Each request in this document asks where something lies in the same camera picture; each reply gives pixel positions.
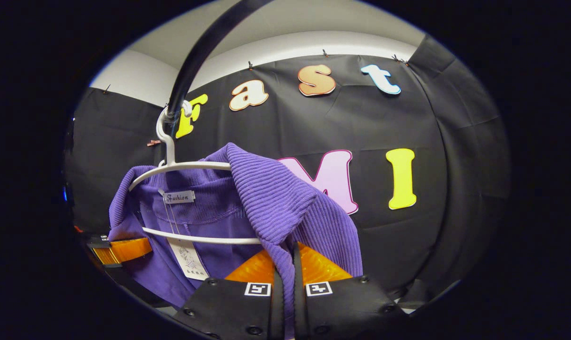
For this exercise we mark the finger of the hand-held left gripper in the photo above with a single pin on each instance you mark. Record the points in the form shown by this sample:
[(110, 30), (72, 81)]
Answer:
[(124, 249)]

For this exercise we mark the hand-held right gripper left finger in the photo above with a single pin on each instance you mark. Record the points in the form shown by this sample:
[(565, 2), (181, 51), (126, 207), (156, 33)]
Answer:
[(219, 307)]

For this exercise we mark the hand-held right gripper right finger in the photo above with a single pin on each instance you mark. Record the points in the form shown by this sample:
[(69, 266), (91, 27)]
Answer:
[(351, 307)]

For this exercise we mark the white clothes hanger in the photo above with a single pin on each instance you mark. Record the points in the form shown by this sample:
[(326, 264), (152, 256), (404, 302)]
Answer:
[(191, 165)]

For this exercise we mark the black clothes rack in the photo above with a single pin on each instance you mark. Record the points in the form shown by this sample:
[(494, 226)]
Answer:
[(195, 56)]

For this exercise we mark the red clip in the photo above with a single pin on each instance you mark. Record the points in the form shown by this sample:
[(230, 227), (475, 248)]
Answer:
[(154, 142)]

